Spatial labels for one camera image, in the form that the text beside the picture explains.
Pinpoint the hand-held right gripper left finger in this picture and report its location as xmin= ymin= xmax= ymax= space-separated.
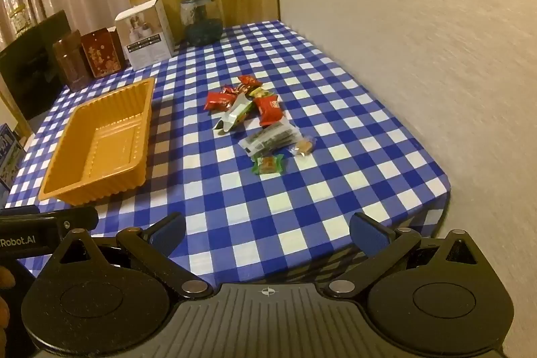
xmin=51 ymin=212 xmax=214 ymax=298

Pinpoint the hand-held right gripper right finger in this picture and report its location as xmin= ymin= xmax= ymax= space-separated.
xmin=327 ymin=212 xmax=484 ymax=298

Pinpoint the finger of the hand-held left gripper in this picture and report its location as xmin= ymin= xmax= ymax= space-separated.
xmin=0 ymin=206 xmax=100 ymax=235

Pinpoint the orange plastic tray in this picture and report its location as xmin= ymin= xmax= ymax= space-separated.
xmin=38 ymin=76 xmax=157 ymax=207

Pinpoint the brown candy clear wrapper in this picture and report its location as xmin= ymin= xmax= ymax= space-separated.
xmin=289 ymin=136 xmax=315 ymax=156

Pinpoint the green candy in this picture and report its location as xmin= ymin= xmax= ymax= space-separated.
xmin=252 ymin=154 xmax=286 ymax=175

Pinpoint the silver-green snack packet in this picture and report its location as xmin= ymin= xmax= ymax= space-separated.
xmin=213 ymin=93 xmax=254 ymax=132

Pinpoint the dark seaweed snack packet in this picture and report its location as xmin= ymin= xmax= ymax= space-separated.
xmin=239 ymin=123 xmax=299 ymax=157

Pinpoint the plain red snack packet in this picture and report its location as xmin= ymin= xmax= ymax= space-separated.
xmin=204 ymin=89 xmax=238 ymax=112

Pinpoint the red snack packet white print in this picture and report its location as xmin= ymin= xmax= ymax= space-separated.
xmin=253 ymin=95 xmax=285 ymax=127

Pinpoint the person's left hand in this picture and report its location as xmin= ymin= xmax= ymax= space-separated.
xmin=0 ymin=268 xmax=17 ymax=344

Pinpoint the blue printed box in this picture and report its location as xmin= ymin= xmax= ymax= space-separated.
xmin=0 ymin=123 xmax=25 ymax=195

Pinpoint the blue checkered tablecloth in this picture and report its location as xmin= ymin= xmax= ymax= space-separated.
xmin=0 ymin=20 xmax=451 ymax=294

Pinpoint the black panel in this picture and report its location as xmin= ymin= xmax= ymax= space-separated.
xmin=0 ymin=10 xmax=72 ymax=121

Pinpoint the brown box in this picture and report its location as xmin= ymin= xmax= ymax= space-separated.
xmin=52 ymin=30 xmax=92 ymax=92

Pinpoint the red patterned box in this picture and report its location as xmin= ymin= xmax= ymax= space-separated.
xmin=81 ymin=27 xmax=127 ymax=79

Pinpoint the white cardboard box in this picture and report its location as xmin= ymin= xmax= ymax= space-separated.
xmin=114 ymin=0 xmax=175 ymax=71

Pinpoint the glass jar with green lid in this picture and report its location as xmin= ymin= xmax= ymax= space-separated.
xmin=180 ymin=0 xmax=224 ymax=47

